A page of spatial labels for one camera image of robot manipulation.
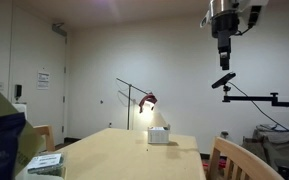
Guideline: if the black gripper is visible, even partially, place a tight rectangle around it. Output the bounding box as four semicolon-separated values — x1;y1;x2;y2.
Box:
211;11;239;70

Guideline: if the white tea box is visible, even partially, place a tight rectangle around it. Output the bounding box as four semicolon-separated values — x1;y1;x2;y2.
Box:
147;127;170;144

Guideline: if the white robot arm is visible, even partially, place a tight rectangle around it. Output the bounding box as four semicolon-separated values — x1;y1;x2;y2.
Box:
200;0;269;61

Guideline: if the door closer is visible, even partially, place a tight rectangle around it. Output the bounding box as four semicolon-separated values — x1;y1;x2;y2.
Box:
52;23;67;37

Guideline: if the floor lamp with red shade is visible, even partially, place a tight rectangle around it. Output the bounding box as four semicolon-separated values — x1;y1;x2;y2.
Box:
118;78;158;129

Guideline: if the wooden chair right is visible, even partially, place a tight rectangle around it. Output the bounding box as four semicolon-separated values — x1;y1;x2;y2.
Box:
206;137;284;180

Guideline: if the wooden chair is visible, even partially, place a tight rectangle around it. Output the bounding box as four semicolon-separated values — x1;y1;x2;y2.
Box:
34;125;55;152
206;137;284;180

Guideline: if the wooden chair left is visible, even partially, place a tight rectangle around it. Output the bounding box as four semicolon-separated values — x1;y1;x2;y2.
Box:
34;125;55;152

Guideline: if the clear plastic food container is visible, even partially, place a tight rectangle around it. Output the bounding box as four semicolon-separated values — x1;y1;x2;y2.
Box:
27;153;64;176

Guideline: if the blue chips bag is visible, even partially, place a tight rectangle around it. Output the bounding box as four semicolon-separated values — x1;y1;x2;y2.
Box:
0;92;43;180

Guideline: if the black camera on boom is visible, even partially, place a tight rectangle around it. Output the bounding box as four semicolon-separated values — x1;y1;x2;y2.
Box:
211;72;236;89

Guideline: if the grey couch with cables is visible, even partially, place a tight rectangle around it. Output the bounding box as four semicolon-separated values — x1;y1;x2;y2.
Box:
242;124;289;180

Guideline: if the paper notice on wall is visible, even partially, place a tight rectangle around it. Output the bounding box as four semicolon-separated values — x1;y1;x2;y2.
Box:
37;72;50;90

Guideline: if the black wall phone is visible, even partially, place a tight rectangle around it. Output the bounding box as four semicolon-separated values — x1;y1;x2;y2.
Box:
14;84;22;99

